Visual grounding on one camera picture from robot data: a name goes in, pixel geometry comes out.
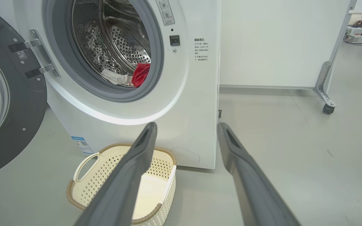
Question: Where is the round white filter cover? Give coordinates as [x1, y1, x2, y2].
[171, 147, 200, 165]

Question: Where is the white partition panel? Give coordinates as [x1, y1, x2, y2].
[219, 0, 357, 90]

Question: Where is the red and white jersey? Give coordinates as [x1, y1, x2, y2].
[101, 63, 151, 88]

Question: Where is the cream perforated laundry basket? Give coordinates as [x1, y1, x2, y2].
[66, 143, 177, 226]

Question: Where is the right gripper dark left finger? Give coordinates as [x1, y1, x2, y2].
[74, 122, 158, 226]

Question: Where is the grey flat device box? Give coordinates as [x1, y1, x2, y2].
[344, 34, 362, 44]

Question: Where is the metal washing machine door hinge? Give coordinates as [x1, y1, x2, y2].
[8, 29, 60, 79]

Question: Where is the washing machine opening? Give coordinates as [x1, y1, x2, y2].
[44, 0, 165, 102]

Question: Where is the white front-load washing machine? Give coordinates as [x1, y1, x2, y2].
[0, 0, 222, 170]

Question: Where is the grey warning icon sticker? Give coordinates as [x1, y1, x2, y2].
[156, 0, 175, 25]

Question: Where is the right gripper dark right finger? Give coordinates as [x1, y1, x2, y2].
[217, 122, 301, 226]

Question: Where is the small white mesh basket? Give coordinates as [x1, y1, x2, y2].
[348, 13, 362, 25]

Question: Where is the dark round glass washer door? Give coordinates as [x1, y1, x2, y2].
[0, 3, 48, 181]

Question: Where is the blue energy label sticker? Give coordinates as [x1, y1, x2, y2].
[71, 136, 94, 155]

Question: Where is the metal partition leg bracket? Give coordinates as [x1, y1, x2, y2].
[313, 61, 337, 109]

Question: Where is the stainless steel washing machine drum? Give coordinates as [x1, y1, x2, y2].
[71, 0, 151, 87]

